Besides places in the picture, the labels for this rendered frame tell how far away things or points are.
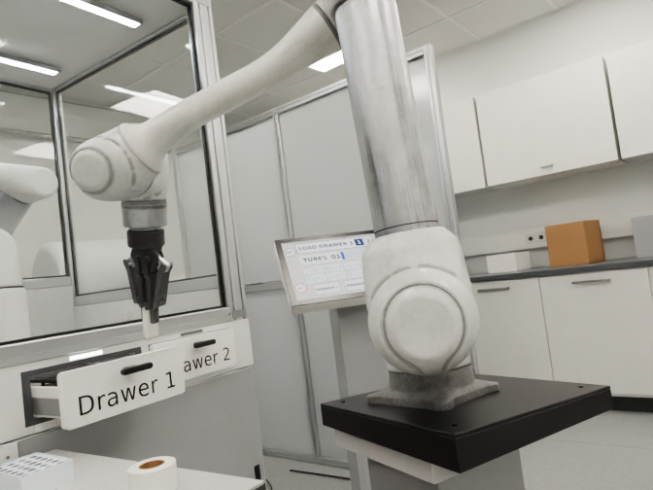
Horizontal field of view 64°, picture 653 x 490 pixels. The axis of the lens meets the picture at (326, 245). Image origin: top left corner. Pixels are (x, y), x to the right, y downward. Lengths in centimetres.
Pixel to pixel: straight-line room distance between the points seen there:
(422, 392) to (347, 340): 97
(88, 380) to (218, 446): 56
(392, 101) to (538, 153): 328
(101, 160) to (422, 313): 55
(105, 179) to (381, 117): 45
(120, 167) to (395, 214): 45
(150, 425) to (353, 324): 79
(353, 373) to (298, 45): 121
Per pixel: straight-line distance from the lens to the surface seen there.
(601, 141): 398
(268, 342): 326
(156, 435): 148
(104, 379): 120
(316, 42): 107
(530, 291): 372
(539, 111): 411
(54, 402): 122
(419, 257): 74
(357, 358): 192
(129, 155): 95
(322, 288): 179
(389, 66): 84
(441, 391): 95
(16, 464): 111
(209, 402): 159
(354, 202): 276
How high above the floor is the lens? 105
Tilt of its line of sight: 3 degrees up
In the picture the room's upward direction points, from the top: 7 degrees counter-clockwise
